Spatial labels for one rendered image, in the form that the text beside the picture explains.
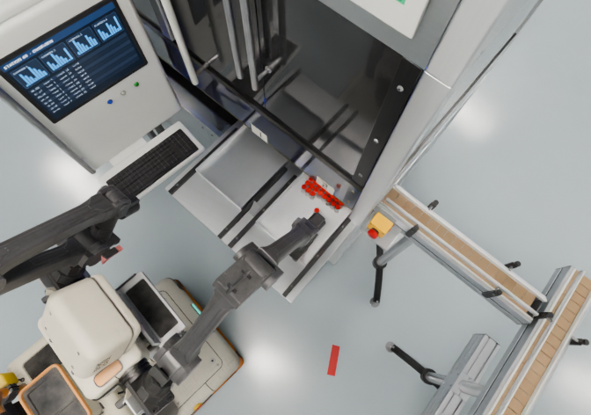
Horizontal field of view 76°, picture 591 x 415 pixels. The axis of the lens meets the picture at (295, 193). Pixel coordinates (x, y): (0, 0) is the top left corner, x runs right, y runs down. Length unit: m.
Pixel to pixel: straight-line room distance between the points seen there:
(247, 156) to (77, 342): 0.94
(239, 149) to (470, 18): 1.20
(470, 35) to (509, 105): 2.62
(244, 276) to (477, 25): 0.64
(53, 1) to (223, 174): 0.80
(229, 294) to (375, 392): 1.69
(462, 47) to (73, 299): 1.01
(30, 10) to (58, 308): 0.80
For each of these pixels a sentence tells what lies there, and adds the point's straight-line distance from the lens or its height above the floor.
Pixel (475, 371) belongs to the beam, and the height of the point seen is 0.55.
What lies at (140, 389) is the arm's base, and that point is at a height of 1.23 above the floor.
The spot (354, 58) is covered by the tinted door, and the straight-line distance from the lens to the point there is 0.86.
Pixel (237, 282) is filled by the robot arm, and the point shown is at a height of 1.51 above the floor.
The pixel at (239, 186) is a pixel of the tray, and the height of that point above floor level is 0.88.
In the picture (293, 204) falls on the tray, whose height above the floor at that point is 0.88.
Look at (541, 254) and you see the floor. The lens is 2.89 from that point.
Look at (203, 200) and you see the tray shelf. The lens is 1.60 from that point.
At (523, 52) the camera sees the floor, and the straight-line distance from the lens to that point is 3.64.
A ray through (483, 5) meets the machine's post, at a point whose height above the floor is 1.96.
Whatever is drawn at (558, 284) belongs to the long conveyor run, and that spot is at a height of 0.92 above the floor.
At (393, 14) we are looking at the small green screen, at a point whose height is 1.88.
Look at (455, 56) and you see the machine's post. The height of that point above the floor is 1.86.
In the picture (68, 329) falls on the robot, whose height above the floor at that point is 1.39.
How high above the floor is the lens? 2.35
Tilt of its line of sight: 69 degrees down
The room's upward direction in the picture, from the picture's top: 3 degrees clockwise
